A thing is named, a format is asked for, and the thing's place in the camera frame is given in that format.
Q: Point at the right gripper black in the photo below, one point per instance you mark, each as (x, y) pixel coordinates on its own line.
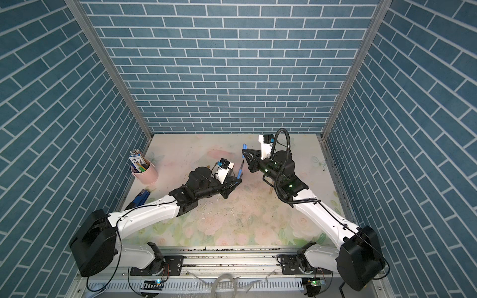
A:
(253, 167)

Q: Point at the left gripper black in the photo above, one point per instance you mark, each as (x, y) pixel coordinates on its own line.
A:
(228, 184)

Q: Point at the blue pen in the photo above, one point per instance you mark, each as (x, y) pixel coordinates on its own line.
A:
(240, 172)

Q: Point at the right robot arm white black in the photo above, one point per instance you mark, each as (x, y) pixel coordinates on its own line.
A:
(356, 255)

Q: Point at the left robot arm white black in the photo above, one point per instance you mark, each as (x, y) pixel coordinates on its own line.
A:
(99, 242)

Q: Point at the pink pen holder cup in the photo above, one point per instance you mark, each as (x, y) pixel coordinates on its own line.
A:
(149, 176)

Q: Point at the box in pen cup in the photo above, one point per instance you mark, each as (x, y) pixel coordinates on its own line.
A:
(138, 161)

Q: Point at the blue stapler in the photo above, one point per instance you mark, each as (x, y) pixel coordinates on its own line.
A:
(139, 200)

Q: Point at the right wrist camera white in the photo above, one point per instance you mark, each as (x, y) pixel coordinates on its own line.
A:
(266, 141)

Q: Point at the aluminium rail frame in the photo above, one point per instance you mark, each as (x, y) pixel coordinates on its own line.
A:
(225, 273)

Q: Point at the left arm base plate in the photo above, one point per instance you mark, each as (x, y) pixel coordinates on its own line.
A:
(169, 265)

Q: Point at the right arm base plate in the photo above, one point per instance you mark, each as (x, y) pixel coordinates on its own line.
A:
(296, 264)

